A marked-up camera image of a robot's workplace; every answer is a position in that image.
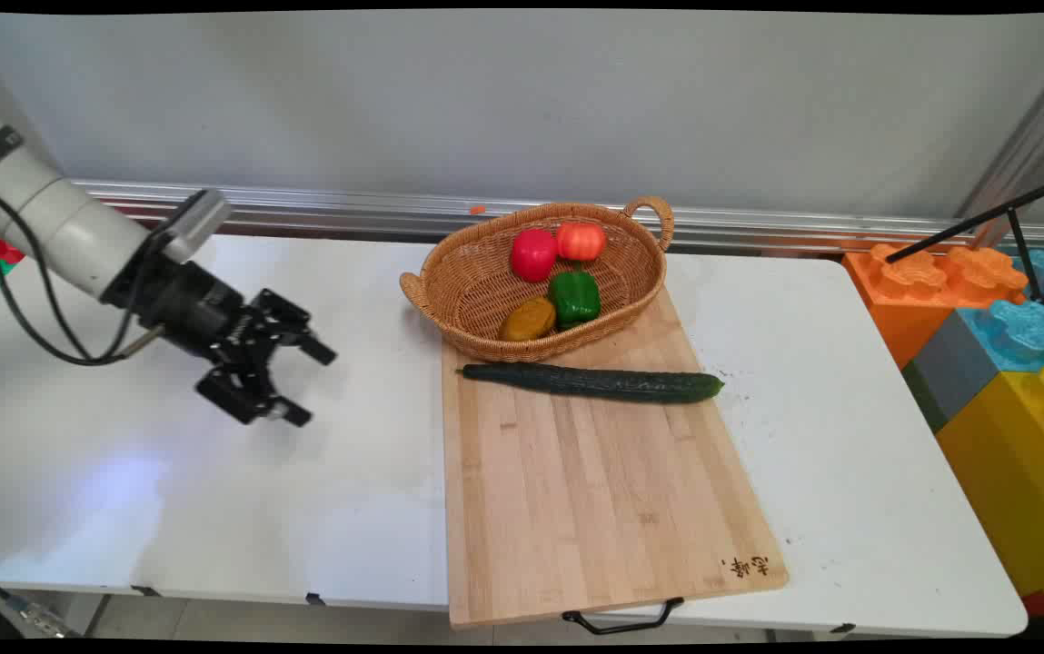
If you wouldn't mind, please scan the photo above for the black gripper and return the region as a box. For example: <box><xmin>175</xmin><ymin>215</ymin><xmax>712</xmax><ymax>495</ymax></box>
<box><xmin>102</xmin><ymin>236</ymin><xmax>338</xmax><ymax>428</ymax></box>

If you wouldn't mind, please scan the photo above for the dark green cucumber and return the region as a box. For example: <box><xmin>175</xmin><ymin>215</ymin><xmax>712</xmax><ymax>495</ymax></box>
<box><xmin>456</xmin><ymin>362</ymin><xmax>726</xmax><ymax>405</ymax></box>

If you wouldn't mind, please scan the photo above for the woven wicker basket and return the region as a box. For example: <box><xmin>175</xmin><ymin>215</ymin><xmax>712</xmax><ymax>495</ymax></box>
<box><xmin>399</xmin><ymin>195</ymin><xmax>675</xmax><ymax>364</ymax></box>

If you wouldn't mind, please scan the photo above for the yellow-brown toy pepper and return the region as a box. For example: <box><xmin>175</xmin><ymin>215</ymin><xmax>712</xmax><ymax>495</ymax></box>
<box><xmin>499</xmin><ymin>297</ymin><xmax>559</xmax><ymax>343</ymax></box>

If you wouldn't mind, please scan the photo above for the red toy bell pepper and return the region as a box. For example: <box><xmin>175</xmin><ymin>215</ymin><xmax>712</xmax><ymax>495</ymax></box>
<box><xmin>510</xmin><ymin>227</ymin><xmax>560</xmax><ymax>283</ymax></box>

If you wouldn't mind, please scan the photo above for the green toy bell pepper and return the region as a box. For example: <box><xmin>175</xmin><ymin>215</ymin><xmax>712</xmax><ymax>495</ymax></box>
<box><xmin>547</xmin><ymin>265</ymin><xmax>602</xmax><ymax>330</ymax></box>

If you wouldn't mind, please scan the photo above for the orange toy pumpkin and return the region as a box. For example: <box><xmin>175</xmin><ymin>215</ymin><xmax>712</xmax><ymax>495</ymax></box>
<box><xmin>556</xmin><ymin>221</ymin><xmax>607</xmax><ymax>264</ymax></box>

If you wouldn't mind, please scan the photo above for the wooden cutting board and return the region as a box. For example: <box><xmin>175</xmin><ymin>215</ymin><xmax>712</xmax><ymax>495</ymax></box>
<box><xmin>440</xmin><ymin>282</ymin><xmax>790</xmax><ymax>637</ymax></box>

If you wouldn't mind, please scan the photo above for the large orange building block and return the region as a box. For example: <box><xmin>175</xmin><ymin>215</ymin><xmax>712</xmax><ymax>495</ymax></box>
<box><xmin>841</xmin><ymin>243</ymin><xmax>1031</xmax><ymax>369</ymax></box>

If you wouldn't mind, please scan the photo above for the large grey building block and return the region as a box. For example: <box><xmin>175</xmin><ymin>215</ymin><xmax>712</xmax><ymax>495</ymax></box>
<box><xmin>901</xmin><ymin>309</ymin><xmax>999</xmax><ymax>432</ymax></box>

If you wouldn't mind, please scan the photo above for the large yellow building block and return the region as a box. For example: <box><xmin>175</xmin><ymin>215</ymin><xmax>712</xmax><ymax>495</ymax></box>
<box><xmin>935</xmin><ymin>365</ymin><xmax>1044</xmax><ymax>637</ymax></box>

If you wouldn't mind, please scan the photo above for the black tripod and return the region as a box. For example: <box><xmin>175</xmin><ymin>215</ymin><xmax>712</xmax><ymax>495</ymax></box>
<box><xmin>885</xmin><ymin>171</ymin><xmax>1044</xmax><ymax>314</ymax></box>

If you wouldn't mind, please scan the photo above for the large blue building block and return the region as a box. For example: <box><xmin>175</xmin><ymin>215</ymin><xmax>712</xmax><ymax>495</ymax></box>
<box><xmin>958</xmin><ymin>247</ymin><xmax>1044</xmax><ymax>369</ymax></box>

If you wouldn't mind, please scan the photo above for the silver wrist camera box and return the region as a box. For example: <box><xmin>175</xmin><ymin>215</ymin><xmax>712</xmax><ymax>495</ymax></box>
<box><xmin>161</xmin><ymin>189</ymin><xmax>234</xmax><ymax>264</ymax></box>

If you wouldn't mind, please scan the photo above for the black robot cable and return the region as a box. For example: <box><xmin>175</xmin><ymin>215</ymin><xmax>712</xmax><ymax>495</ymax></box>
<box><xmin>0</xmin><ymin>177</ymin><xmax>164</xmax><ymax>367</ymax></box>

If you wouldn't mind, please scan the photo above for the aluminium rail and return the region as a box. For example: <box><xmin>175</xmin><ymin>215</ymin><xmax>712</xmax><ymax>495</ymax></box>
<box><xmin>67</xmin><ymin>179</ymin><xmax>1044</xmax><ymax>255</ymax></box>

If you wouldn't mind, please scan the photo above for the black cable with connector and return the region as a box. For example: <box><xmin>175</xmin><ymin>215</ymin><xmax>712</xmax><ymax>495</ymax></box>
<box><xmin>0</xmin><ymin>565</ymin><xmax>86</xmax><ymax>639</ymax></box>

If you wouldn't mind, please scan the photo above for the slanted aluminium post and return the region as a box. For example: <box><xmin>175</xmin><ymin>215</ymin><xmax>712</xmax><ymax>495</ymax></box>
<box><xmin>953</xmin><ymin>41</ymin><xmax>1044</xmax><ymax>246</ymax></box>

